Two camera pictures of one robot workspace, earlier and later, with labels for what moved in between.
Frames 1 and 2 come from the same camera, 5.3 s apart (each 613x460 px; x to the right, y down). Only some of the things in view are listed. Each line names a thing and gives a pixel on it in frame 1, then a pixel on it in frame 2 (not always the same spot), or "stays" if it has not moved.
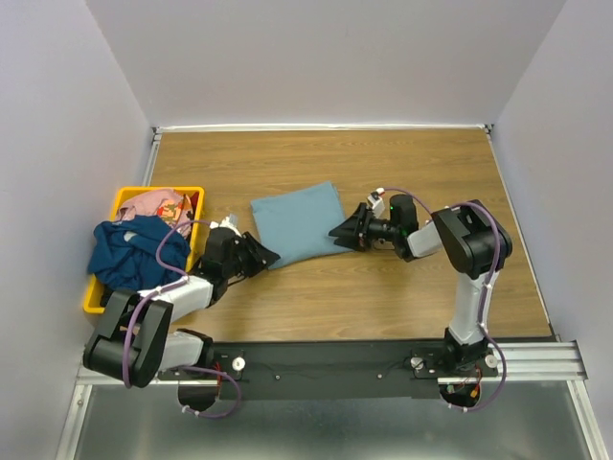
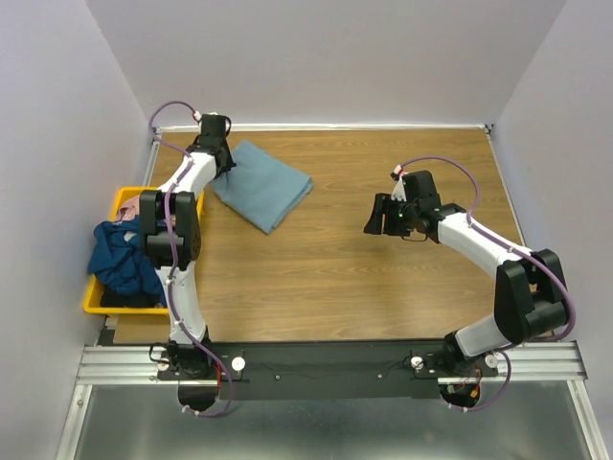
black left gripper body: [233, 267] to [229, 161]
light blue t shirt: [296, 225] to [261, 187]
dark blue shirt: [131, 254] stays
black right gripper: [351, 227] to [383, 204]
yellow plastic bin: [93, 302] stays
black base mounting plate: [330, 370] stays
